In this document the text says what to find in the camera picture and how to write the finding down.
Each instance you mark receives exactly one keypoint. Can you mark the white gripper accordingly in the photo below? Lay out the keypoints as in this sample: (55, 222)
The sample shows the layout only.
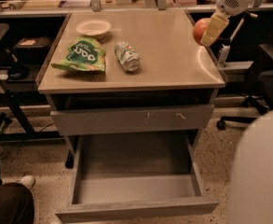
(236, 2)

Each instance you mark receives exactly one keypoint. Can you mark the red apple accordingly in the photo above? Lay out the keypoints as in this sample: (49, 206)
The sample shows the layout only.
(199, 28)

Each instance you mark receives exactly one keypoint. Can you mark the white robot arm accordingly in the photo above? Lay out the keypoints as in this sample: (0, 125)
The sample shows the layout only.
(250, 196)

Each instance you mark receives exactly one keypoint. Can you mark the grey drawer cabinet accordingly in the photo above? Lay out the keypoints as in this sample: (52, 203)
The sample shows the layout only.
(129, 72)

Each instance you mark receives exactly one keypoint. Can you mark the closed top drawer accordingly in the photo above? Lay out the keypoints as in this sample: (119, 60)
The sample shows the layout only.
(132, 119)

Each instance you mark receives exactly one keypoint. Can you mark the open middle drawer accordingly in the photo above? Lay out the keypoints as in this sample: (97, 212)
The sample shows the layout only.
(135, 175)

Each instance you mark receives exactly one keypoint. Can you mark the black office chair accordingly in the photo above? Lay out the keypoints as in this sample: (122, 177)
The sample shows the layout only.
(255, 42)

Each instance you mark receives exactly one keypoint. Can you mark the crushed soda can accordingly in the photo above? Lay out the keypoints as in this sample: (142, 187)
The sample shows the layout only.
(127, 56)

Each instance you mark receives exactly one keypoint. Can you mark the white paper bowl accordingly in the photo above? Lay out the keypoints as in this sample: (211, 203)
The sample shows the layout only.
(94, 28)

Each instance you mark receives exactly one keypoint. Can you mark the green chip bag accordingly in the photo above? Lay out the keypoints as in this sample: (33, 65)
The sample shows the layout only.
(85, 55)

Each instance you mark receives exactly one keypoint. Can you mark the black box on shelf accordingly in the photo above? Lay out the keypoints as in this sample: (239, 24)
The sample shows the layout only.
(36, 47)

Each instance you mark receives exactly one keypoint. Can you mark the black joystick device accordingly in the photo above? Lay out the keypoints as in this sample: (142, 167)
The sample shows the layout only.
(17, 69)

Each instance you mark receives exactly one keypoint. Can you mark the white shoe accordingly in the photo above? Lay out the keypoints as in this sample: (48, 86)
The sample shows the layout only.
(28, 181)

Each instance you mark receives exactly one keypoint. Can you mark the person's dark trouser leg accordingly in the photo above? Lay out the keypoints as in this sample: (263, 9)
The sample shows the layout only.
(16, 204)

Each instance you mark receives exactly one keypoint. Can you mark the white handled tool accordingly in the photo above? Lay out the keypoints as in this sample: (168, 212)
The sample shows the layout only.
(226, 45)

